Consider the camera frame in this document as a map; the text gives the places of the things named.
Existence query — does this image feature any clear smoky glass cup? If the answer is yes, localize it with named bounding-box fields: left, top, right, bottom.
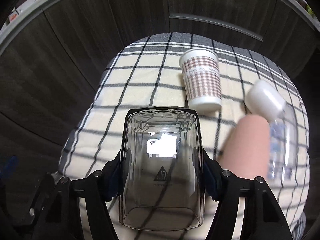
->
left=118, top=107, right=204, bottom=231

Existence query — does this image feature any pink plastic cup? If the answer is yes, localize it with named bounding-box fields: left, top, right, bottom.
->
left=219, top=114, right=270, bottom=179

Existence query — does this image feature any white plastic cup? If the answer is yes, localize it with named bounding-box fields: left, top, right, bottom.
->
left=244, top=80, right=286, bottom=123

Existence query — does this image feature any patterned white paper cup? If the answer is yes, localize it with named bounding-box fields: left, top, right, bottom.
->
left=179, top=48, right=222, bottom=114

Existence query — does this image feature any clear plastic jar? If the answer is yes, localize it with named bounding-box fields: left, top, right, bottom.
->
left=268, top=104, right=298, bottom=180

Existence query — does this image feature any checkered white cloth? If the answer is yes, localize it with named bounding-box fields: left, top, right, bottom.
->
left=58, top=33, right=310, bottom=239

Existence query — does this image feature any grey drawer handle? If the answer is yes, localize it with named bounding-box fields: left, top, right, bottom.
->
left=169, top=13, right=264, bottom=42

